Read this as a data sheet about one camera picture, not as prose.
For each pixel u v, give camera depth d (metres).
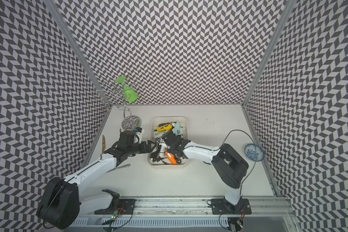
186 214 0.73
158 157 0.83
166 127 0.99
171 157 0.87
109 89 0.80
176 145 0.68
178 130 0.97
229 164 0.48
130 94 0.95
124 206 0.72
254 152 0.91
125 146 0.65
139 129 0.78
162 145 0.81
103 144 0.95
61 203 0.40
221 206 0.74
